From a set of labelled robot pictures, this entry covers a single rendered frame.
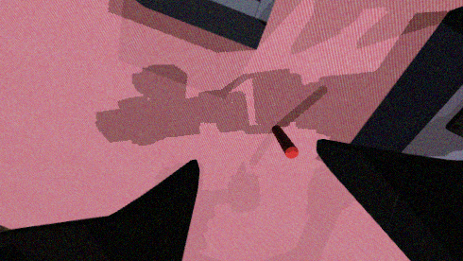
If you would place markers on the dark red peg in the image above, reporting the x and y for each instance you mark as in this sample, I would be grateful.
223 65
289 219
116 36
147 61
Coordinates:
287 145

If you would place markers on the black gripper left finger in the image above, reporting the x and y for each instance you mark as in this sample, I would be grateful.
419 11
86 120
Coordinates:
153 227

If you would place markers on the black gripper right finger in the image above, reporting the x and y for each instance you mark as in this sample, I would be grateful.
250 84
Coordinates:
417 200

